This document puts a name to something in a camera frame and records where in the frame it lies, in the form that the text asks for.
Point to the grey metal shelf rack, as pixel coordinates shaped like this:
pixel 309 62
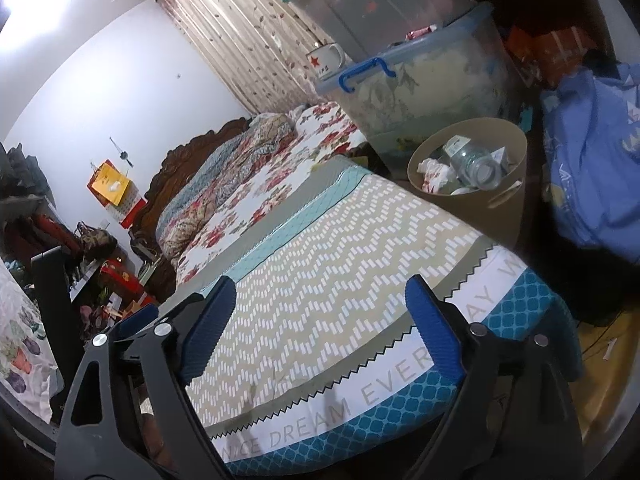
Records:
pixel 25 202

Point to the brown handbag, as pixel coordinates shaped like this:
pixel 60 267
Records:
pixel 97 240

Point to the white red wrapper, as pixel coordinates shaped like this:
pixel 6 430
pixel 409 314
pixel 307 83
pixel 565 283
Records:
pixel 435 175

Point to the clear storage box teal lid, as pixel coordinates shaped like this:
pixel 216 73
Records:
pixel 380 5

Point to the red white tube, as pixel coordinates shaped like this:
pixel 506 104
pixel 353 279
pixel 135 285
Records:
pixel 422 32

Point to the white printed cloth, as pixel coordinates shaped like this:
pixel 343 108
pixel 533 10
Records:
pixel 20 350

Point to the red hanging clothes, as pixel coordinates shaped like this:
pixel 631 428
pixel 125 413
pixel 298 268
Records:
pixel 50 232

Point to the dark carved wooden headboard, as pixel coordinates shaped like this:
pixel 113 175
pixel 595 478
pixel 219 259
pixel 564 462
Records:
pixel 150 205

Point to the folded patchwork quilt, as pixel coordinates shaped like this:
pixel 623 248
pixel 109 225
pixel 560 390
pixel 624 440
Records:
pixel 215 185

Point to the beige waste bin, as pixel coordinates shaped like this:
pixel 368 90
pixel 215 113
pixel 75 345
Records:
pixel 480 220

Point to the white enamel mug red star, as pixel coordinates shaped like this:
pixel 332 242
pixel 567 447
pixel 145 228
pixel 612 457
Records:
pixel 325 62

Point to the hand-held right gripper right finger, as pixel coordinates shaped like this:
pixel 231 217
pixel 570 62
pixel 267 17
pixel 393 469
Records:
pixel 435 332

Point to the yellow red wall calendar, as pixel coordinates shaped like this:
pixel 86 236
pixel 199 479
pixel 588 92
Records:
pixel 112 185

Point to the clear plastic bottle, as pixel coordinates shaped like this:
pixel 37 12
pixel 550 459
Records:
pixel 475 167

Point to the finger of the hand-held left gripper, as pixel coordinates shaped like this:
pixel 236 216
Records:
pixel 135 320

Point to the dark hanging wall ornament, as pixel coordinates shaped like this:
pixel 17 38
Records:
pixel 122 152

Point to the floral bed sheet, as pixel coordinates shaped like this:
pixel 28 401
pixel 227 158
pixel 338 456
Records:
pixel 280 195

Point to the beige leaf print curtain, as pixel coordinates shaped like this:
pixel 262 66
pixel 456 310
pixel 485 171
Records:
pixel 240 25

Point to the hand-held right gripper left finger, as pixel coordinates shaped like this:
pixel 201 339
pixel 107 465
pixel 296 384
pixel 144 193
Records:
pixel 207 332

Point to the red cardboard box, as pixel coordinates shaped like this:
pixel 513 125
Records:
pixel 555 50

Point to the blue printed cloth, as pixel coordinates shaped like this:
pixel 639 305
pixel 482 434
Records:
pixel 590 160

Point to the dark backpack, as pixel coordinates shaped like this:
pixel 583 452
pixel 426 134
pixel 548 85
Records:
pixel 25 170

